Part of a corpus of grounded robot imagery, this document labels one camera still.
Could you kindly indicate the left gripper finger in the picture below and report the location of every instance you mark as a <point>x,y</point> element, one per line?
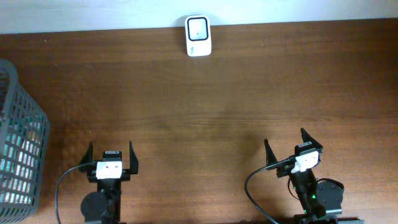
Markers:
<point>86,162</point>
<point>133,161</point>

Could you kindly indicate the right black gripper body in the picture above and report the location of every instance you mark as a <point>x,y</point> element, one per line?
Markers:
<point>285,170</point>

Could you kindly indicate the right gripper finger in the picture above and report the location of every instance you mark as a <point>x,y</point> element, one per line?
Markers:
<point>307,138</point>
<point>270,157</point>

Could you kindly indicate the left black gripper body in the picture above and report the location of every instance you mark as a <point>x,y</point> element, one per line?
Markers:
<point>92,178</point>

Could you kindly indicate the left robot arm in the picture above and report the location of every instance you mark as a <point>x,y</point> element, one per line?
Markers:
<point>104,205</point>

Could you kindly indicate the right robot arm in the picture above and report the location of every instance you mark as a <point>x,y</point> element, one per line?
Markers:
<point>320,199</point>

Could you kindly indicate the white barcode scanner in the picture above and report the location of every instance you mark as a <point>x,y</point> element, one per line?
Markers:
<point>198,36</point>

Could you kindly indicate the grey plastic mesh basket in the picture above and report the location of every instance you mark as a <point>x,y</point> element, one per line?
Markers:
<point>24,136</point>

